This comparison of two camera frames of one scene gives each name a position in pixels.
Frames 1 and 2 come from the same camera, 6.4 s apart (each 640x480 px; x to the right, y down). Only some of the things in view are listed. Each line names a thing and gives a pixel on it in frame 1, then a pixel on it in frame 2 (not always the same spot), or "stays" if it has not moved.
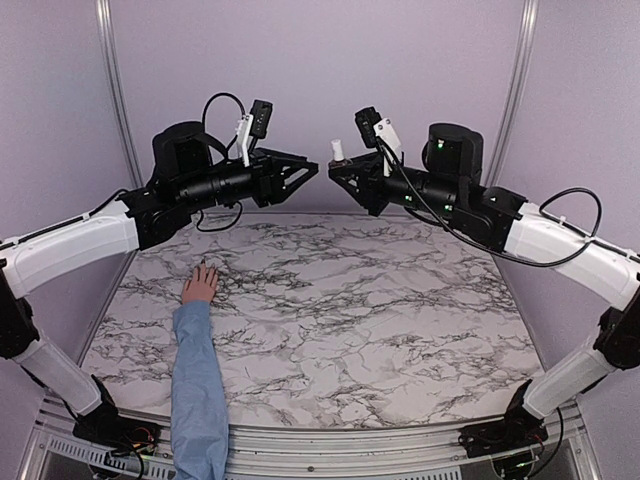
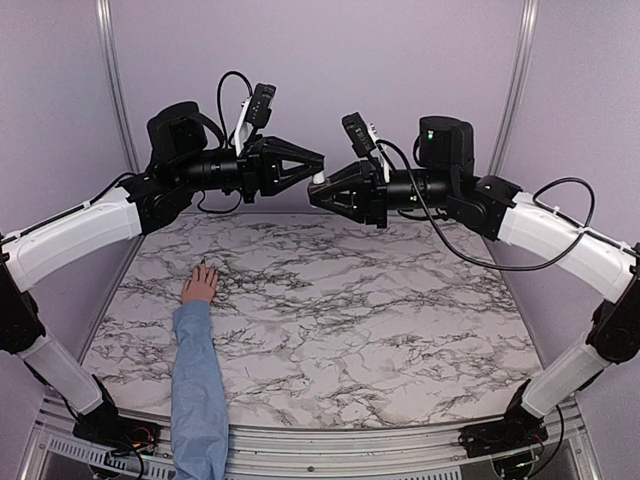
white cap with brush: [337, 150] -> [319, 178]
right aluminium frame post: [515, 91] stays
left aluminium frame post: [112, 70] stays
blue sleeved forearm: [199, 420] stays
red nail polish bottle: [338, 163] -> [314, 187]
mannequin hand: [202, 285] stays
